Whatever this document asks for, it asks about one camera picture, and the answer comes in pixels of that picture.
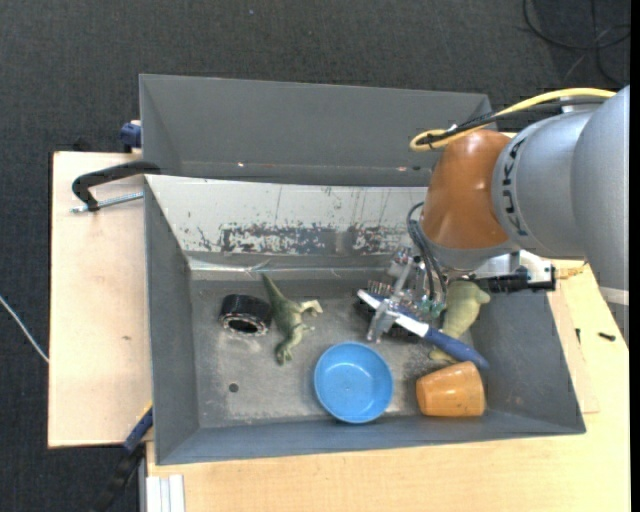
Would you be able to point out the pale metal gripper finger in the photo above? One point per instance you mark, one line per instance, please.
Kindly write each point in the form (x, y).
(377, 325)
(390, 324)

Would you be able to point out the blue and white brush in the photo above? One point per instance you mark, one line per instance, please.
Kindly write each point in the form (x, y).
(445, 340)

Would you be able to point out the blue bowl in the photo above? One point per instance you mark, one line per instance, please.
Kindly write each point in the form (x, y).
(352, 382)

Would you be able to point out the pale green toy dinosaur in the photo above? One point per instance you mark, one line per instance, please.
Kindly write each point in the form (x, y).
(462, 310)

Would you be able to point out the dark green toy dinosaur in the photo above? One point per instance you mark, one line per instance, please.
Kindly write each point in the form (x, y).
(287, 315)

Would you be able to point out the orange cup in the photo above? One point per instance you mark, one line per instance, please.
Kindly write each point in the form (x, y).
(450, 392)

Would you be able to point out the grey metal bin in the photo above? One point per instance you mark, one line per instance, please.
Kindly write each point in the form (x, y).
(280, 395)

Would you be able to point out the black cylinder on white bracket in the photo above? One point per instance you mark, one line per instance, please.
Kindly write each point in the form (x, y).
(510, 283)

